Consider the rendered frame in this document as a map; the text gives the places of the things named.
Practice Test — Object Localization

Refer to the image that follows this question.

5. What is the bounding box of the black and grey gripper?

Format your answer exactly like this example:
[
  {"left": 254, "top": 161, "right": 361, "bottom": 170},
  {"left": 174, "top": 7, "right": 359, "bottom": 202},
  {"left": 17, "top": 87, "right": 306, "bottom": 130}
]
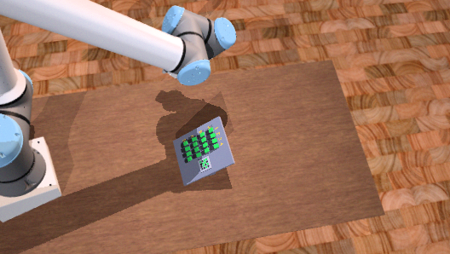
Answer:
[{"left": 162, "top": 69, "right": 177, "bottom": 78}]

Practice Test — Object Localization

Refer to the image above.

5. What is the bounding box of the grey switch panel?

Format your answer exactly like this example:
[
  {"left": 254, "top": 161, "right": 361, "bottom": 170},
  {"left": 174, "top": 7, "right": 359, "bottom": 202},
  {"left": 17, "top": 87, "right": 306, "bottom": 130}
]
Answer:
[{"left": 173, "top": 116, "right": 235, "bottom": 186}]

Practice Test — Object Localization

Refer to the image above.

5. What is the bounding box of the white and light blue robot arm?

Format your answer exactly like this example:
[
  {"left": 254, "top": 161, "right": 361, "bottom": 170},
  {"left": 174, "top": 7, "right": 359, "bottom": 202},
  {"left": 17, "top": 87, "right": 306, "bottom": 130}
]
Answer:
[{"left": 0, "top": 0, "right": 236, "bottom": 197}]

